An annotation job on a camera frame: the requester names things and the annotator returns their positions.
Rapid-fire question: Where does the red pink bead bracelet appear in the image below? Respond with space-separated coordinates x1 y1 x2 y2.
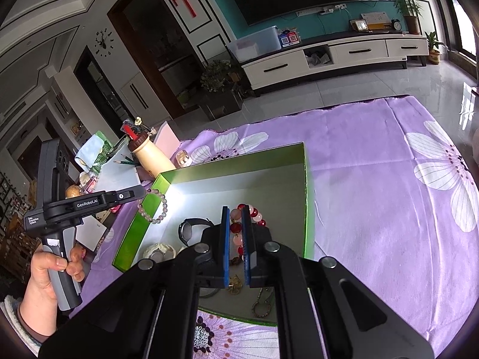
228 203 267 258

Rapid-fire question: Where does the black wrist watch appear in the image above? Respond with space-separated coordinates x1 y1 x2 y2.
178 218 214 247

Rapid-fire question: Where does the pink crystal bead bracelet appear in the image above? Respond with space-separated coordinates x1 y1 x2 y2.
136 188 169 226

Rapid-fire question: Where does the white wrist watch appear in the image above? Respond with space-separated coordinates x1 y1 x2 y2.
142 242 177 263

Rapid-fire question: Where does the gold flower brooch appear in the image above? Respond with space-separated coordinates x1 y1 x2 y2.
227 275 243 295

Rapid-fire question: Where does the silver bangle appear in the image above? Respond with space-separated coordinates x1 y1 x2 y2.
199 288 220 298

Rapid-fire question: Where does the person's left hand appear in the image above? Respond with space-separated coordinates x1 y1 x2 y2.
19 244 86 336

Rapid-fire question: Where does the white paper sheet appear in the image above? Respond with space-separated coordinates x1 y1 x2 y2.
93 143 140 192

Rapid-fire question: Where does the green cardboard box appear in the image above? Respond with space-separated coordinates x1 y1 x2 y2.
112 141 316 326

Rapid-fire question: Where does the yellow bear bottle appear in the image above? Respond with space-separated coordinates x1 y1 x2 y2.
121 117 175 178

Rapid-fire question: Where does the large dark potted plant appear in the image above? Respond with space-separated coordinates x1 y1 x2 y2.
199 60 243 121

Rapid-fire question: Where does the purple floral tablecloth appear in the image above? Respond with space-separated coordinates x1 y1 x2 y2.
69 95 479 359

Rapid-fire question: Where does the clear plastic storage bin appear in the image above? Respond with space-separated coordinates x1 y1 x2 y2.
227 26 281 63

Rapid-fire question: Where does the white tv cabinet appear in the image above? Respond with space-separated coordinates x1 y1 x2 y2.
242 33 429 90

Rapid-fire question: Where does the small alarm clock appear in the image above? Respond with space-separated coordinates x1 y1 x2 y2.
391 19 403 32

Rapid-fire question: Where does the potted plant by cabinet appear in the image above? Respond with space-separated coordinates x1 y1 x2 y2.
425 31 448 65

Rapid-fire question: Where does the wall clock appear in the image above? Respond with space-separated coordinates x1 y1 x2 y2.
94 28 114 57

